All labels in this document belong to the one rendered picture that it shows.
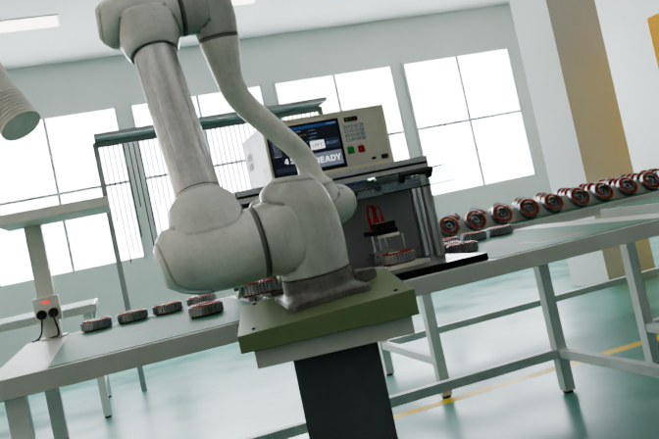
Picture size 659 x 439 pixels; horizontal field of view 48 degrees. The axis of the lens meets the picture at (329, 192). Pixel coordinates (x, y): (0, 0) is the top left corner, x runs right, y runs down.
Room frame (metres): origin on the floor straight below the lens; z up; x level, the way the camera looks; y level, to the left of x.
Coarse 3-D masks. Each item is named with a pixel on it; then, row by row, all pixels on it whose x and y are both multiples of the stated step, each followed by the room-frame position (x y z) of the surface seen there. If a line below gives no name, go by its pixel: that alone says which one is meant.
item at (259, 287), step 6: (258, 282) 2.08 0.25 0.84; (264, 282) 2.08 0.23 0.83; (270, 282) 2.09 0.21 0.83; (276, 282) 2.11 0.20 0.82; (246, 288) 2.08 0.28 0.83; (252, 288) 2.07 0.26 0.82; (258, 288) 2.07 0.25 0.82; (264, 288) 2.08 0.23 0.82; (270, 288) 2.08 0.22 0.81; (276, 288) 2.10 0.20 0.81; (246, 294) 2.08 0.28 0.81; (252, 294) 2.07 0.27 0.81; (258, 294) 2.08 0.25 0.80
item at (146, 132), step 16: (272, 112) 5.92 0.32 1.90; (288, 112) 6.05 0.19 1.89; (304, 112) 6.09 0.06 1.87; (320, 112) 6.13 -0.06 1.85; (128, 128) 5.46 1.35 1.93; (144, 128) 5.49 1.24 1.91; (208, 128) 5.85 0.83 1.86; (96, 144) 5.60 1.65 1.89; (112, 144) 5.64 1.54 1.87; (208, 144) 5.86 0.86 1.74; (96, 160) 5.60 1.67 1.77; (240, 160) 5.93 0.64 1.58; (144, 176) 5.71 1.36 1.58; (160, 176) 5.74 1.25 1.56; (112, 192) 5.63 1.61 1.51; (112, 224) 5.60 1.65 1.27; (128, 224) 5.65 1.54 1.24; (160, 224) 5.72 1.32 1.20; (112, 240) 5.60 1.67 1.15; (128, 304) 5.61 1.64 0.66; (144, 384) 5.60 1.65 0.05
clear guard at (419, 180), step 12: (432, 168) 2.35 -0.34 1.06; (444, 168) 2.36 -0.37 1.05; (372, 180) 2.41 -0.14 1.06; (384, 180) 2.29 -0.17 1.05; (396, 180) 2.30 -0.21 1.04; (408, 180) 2.30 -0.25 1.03; (420, 180) 2.30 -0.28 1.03; (432, 180) 2.31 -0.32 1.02; (444, 180) 2.31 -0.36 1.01; (384, 192) 2.25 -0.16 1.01
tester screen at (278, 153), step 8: (296, 128) 2.48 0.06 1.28; (304, 128) 2.49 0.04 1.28; (312, 128) 2.49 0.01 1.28; (320, 128) 2.50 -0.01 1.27; (328, 128) 2.51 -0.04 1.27; (336, 128) 2.52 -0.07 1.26; (304, 136) 2.49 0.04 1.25; (312, 136) 2.49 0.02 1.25; (320, 136) 2.50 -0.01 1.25; (328, 136) 2.51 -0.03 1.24; (336, 136) 2.52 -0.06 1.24; (272, 144) 2.45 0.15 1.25; (272, 152) 2.45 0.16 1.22; (280, 152) 2.46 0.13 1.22; (320, 152) 2.50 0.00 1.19; (280, 160) 2.46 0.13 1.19; (280, 168) 2.46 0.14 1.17
